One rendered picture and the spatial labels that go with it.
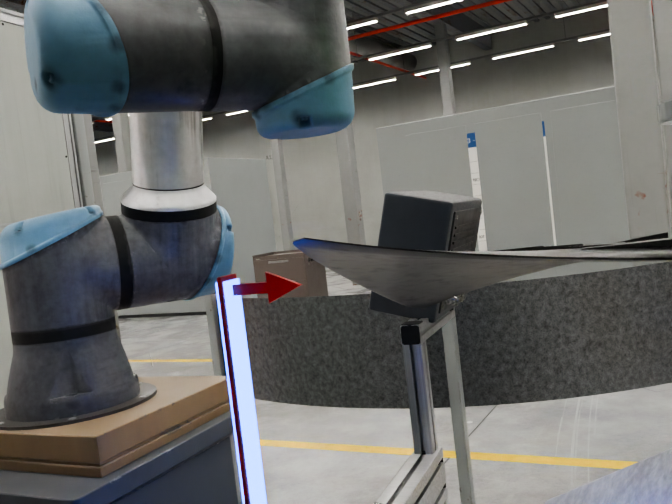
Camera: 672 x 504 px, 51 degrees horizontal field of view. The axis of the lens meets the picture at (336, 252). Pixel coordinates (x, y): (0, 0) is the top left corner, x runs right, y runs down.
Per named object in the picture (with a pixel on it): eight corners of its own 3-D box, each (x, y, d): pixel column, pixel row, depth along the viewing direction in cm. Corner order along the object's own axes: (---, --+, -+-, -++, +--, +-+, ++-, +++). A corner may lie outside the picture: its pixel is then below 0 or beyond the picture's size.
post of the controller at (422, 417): (433, 455, 104) (419, 323, 103) (414, 454, 105) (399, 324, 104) (438, 448, 107) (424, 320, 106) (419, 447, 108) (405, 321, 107)
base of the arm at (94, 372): (-24, 423, 80) (-37, 337, 80) (76, 388, 94) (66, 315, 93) (73, 426, 74) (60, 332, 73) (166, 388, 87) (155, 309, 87)
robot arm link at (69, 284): (5, 328, 86) (-11, 217, 85) (117, 310, 92) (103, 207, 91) (12, 337, 75) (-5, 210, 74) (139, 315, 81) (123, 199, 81)
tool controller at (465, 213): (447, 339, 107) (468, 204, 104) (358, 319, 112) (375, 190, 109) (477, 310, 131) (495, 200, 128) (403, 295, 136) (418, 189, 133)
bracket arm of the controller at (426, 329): (421, 344, 103) (418, 324, 103) (401, 345, 104) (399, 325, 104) (455, 316, 125) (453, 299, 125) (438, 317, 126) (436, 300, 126)
